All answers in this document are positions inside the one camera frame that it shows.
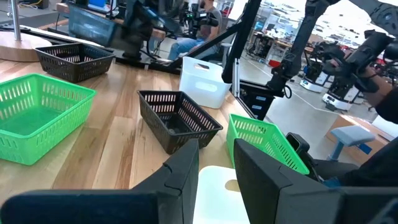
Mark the blue grey stool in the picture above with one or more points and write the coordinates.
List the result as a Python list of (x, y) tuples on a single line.
[(351, 135)]

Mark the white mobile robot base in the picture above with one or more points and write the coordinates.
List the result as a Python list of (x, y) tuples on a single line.
[(311, 85), (339, 99)]

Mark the black table-level camera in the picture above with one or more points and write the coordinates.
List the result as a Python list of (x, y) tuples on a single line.
[(297, 143)]

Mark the black plastic slotted basket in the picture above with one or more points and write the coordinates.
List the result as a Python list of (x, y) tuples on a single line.
[(77, 74), (186, 140)]

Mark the white plastic bin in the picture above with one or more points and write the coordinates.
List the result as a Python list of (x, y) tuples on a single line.
[(214, 199), (199, 93)]

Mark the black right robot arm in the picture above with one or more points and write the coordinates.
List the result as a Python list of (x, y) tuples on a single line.
[(136, 31)]

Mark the seated person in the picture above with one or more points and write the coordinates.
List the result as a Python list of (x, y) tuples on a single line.
[(186, 45)]

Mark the red floor object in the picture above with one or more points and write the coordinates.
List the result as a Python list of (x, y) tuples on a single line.
[(274, 63)]

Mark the dark monitor screen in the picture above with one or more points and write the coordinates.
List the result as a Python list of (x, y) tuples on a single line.
[(90, 26)]

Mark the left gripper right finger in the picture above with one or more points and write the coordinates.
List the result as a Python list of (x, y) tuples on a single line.
[(273, 199)]

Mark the black control box with labels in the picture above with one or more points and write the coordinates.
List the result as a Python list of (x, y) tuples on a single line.
[(255, 105)]

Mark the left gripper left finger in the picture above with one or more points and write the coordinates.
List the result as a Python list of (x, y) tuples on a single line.
[(93, 208)]

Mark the green plastic slotted basket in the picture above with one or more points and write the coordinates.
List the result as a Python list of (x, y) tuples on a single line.
[(31, 121), (264, 137)]

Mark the brown cardboard platform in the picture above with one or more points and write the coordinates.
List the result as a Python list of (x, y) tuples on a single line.
[(376, 146)]

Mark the person's hand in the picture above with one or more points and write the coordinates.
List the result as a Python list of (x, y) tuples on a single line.
[(377, 84)]

